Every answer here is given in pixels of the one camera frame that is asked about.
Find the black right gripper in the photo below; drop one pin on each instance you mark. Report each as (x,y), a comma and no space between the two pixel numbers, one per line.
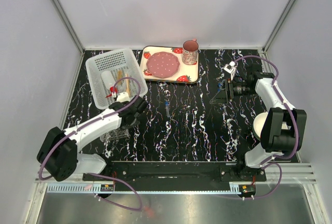
(221,97)

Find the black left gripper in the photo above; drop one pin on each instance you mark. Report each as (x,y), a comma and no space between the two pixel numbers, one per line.
(125,126)

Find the wooden test tube clamp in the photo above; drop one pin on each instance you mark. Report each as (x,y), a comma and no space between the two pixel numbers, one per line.
(127,84)

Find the white red-capped wash bottle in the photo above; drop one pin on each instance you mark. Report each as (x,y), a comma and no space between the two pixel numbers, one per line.
(109,82)

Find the brown test tube brush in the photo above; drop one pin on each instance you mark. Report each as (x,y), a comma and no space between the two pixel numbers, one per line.
(119,84)

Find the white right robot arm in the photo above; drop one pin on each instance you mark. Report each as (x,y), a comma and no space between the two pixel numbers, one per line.
(280,129)

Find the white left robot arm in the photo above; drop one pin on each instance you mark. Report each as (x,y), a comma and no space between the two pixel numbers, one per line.
(59,155)

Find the clear test tube rack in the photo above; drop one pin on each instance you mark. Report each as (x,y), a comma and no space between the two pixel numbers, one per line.
(114,135)

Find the white plastic mesh basket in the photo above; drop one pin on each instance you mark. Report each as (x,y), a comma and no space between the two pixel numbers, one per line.
(114,61)

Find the white ceramic bowl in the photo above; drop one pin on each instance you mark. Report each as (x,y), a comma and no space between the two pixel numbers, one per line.
(258,124)

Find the pink floral mug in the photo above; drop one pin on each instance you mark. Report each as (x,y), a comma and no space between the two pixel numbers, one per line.
(190,52)

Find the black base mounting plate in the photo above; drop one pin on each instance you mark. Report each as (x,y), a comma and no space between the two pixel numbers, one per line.
(218,171)

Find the strawberry pattern tray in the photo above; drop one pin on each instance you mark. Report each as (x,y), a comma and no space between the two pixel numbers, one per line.
(185,74)

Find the pink polka dot plate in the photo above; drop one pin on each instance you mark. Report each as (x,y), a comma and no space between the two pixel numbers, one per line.
(163,64)

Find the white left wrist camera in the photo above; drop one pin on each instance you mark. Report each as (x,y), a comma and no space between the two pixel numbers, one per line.
(123,97)

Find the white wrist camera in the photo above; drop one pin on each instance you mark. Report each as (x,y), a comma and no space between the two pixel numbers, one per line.
(231,68)
(123,97)

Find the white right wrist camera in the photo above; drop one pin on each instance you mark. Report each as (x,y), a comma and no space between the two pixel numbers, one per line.
(231,68)

